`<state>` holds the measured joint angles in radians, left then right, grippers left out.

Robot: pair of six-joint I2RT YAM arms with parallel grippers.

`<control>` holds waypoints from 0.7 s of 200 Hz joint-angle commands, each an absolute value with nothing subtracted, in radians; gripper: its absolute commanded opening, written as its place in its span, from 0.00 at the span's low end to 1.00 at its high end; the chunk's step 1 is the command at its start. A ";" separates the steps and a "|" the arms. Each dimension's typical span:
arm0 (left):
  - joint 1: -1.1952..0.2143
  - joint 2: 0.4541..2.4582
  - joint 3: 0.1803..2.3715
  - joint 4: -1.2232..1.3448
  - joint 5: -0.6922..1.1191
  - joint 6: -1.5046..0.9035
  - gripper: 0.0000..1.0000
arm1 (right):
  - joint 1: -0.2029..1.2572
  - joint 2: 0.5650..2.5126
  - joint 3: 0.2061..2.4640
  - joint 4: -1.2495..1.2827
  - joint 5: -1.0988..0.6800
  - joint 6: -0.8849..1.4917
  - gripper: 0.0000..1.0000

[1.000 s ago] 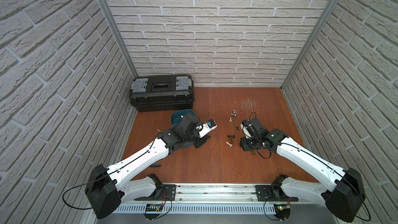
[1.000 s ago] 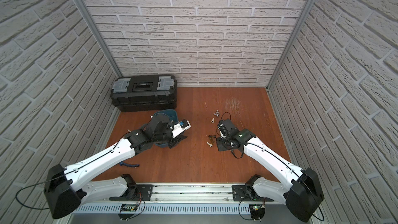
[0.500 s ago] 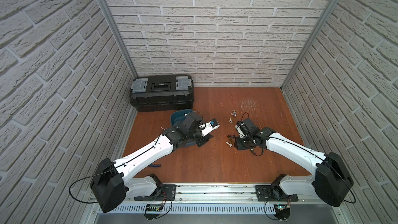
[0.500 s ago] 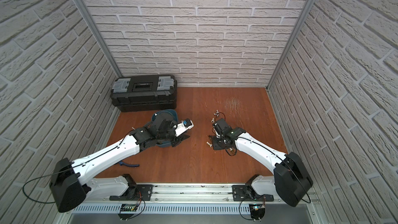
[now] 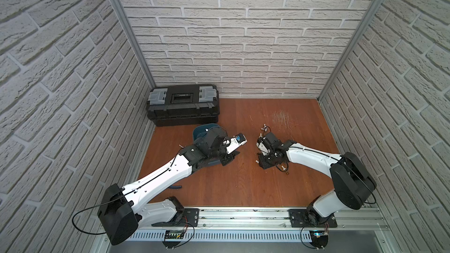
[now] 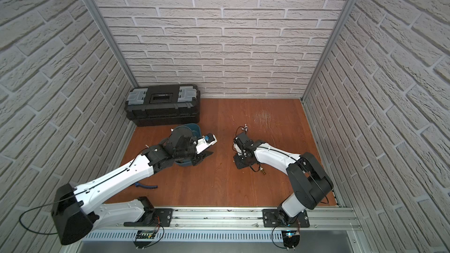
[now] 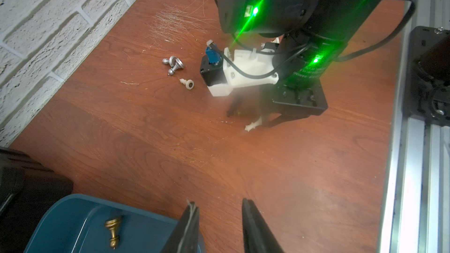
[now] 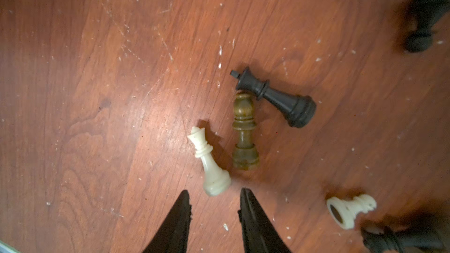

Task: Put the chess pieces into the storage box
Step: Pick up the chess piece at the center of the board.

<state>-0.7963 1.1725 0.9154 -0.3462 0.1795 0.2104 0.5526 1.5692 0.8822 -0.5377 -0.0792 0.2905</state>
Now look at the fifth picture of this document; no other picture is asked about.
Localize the teal plastic storage bin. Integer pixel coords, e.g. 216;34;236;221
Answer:
193;123;219;141

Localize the black plastic toolbox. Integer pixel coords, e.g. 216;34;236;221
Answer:
146;84;220;127

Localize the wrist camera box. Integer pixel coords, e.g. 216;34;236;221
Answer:
257;137;270;155
224;133;247;154

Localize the right controller board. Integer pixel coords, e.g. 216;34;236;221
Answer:
309;231;329;250

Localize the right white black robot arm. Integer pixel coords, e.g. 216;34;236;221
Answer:
256;132;377;227

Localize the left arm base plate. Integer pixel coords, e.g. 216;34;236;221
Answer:
152;208;200;227

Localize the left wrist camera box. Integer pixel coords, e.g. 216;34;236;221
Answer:
224;133;247;154

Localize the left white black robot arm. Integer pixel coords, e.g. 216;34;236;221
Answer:
96;125;247;246

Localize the aluminium frame rail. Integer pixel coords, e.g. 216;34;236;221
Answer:
101;205;387;232

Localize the controller board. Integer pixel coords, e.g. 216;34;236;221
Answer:
162;230;186;249
309;231;329;250

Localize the left controller board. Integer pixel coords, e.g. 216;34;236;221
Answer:
162;230;186;249

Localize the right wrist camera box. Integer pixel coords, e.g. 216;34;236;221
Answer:
257;137;270;155

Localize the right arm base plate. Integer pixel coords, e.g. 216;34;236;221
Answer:
288;208;338;229

